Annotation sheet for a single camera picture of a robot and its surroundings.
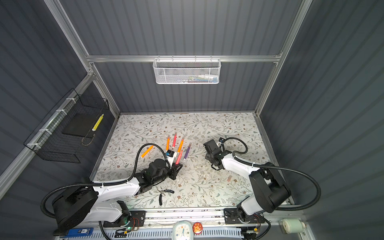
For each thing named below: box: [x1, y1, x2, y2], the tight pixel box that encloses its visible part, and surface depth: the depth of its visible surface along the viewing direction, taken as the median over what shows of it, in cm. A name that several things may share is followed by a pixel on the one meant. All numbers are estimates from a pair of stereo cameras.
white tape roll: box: [282, 218, 306, 234], surface depth 67 cm
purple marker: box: [184, 146, 191, 159], surface depth 100 cm
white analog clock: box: [171, 220, 194, 240], surface depth 69 cm
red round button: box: [192, 222, 204, 235], surface depth 72 cm
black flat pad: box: [61, 113, 97, 138], surface depth 75 cm
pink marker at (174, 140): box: [172, 131, 178, 149], surface depth 107 cm
